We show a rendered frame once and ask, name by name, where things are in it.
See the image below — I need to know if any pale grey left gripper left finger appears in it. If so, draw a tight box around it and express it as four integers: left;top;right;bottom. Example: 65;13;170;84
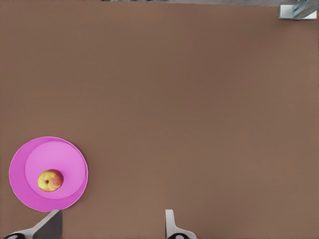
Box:
1;209;63;239

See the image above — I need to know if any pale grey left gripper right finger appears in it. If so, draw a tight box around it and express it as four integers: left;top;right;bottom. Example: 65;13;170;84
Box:
165;209;197;239

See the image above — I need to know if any yellow-red apple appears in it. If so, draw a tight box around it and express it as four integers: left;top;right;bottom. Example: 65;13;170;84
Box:
37;169;64;193

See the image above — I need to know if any pink round plate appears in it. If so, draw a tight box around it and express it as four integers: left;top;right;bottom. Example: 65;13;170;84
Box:
8;136;89;213

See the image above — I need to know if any silver frame post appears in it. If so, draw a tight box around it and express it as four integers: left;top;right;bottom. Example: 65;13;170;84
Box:
278;0;319;20

